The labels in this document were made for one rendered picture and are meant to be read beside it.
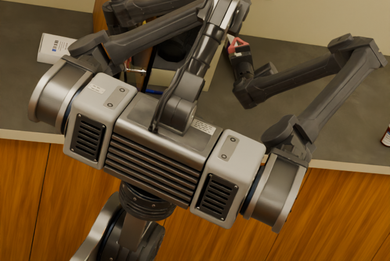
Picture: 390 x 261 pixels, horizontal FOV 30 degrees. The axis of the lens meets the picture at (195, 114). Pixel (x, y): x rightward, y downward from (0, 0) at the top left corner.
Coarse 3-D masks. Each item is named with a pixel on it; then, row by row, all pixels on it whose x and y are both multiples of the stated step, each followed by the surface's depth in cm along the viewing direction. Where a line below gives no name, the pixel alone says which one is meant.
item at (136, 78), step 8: (152, 48) 204; (136, 56) 226; (144, 56) 214; (152, 56) 205; (136, 64) 224; (144, 64) 213; (144, 72) 211; (128, 80) 235; (136, 80) 222; (144, 80) 211; (136, 88) 220; (144, 88) 213
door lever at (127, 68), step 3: (126, 60) 216; (129, 60) 216; (126, 63) 214; (129, 63) 215; (126, 66) 213; (129, 66) 213; (126, 69) 212; (129, 69) 212; (132, 69) 213; (135, 69) 213; (138, 69) 214; (141, 69) 215; (129, 72) 213; (135, 72) 213; (138, 72) 213; (141, 72) 214; (141, 75) 214
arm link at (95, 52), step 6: (96, 48) 167; (102, 48) 171; (84, 54) 167; (90, 54) 166; (96, 54) 167; (102, 54) 170; (102, 60) 168; (108, 60) 172; (102, 66) 168; (108, 66) 170
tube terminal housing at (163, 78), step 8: (216, 56) 249; (216, 64) 252; (120, 72) 250; (152, 72) 250; (160, 72) 251; (168, 72) 251; (208, 72) 253; (120, 80) 250; (152, 80) 252; (160, 80) 253; (168, 80) 253; (208, 80) 256; (208, 88) 258
